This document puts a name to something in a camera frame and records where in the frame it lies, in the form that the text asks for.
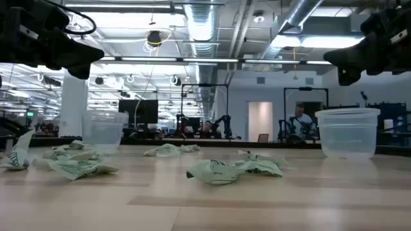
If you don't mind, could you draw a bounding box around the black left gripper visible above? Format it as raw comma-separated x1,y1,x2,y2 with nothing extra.
0,0,105,81

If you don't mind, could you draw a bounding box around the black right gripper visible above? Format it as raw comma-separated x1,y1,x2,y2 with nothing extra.
323,4,411,87

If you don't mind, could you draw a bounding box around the clear plastic cup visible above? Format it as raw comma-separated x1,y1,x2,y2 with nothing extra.
314,107,381,160
81,110,129,153

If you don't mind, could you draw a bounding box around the ceiling light panel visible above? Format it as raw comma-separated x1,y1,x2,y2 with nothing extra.
271,33,365,49

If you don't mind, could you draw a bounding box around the white building pillar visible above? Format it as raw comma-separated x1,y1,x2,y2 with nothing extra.
58,69,89,138

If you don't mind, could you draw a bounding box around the person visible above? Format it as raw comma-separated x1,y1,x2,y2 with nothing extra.
287,103,317,135

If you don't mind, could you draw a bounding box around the dark blue equipment rack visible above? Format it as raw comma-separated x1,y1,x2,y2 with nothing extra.
367,101,411,147

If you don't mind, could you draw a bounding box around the black monitor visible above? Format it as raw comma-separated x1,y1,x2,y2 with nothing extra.
118,99,159,125

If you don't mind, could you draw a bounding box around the black beam with light strips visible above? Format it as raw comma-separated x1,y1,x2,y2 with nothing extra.
96,56,333,67

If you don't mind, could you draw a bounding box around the black background rig frame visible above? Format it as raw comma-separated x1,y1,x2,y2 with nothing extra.
283,87,329,142
180,83,229,139

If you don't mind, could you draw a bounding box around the yellow hanging cord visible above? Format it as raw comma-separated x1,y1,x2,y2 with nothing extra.
292,47,299,80

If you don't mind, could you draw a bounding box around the slanted silver ceiling duct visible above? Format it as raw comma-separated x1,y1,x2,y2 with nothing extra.
256,0,325,62

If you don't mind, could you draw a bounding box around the black ceiling camera yellow cable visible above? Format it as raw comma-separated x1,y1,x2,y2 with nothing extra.
146,30,163,48

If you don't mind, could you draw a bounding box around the black aluminium table frame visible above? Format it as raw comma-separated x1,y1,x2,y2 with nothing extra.
0,136,411,157

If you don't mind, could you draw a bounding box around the round silver ceiling duct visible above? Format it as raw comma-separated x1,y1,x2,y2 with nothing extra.
182,0,223,121

